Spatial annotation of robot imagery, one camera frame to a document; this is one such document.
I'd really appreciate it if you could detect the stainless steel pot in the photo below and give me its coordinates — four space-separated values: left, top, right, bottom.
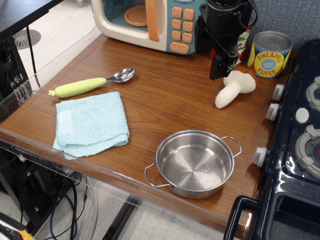
153 129 243 200

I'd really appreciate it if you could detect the teal cream toy microwave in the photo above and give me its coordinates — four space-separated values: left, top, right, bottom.
91 0 206 55

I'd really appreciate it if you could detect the tomato sauce toy can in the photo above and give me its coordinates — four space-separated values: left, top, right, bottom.
211 15 257 65

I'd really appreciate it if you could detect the blue cable under table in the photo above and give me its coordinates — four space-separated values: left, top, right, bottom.
49 177 78 240

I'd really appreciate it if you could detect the spoon with green handle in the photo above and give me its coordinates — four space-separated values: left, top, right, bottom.
48 68 135 98

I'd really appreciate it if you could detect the black computer case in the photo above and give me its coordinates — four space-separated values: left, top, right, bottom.
0 37 28 101

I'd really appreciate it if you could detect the white stove knob lower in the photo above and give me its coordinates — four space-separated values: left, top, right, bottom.
253 147 268 168

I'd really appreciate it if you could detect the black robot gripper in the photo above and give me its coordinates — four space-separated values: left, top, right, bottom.
194 0 258 80

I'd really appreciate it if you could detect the pineapple slices toy can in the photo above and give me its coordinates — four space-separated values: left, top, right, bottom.
247 31 294 79

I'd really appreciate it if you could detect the white stove knob middle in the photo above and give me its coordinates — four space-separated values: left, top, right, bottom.
266 103 280 122

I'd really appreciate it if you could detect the dark blue toy stove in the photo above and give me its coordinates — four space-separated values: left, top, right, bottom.
224 39 320 240

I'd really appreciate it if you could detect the white stove knob upper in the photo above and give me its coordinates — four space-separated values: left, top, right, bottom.
272 84 285 102

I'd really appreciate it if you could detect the light blue folded cloth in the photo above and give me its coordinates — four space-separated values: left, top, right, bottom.
53 91 130 160

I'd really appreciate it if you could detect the white toy mushroom brown cap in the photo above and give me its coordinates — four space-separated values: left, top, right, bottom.
215 66 257 109

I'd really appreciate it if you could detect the white stove knob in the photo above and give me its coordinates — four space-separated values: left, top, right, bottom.
266 103 280 122
272 84 285 102
253 147 268 168

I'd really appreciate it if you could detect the black desk at left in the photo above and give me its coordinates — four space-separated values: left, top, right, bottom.
0 0 62 43

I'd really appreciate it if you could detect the black cable under table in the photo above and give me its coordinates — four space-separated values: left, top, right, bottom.
42 174 89 240

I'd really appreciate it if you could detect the yellow fuzzy object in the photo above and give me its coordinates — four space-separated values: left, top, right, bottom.
0 219 35 240

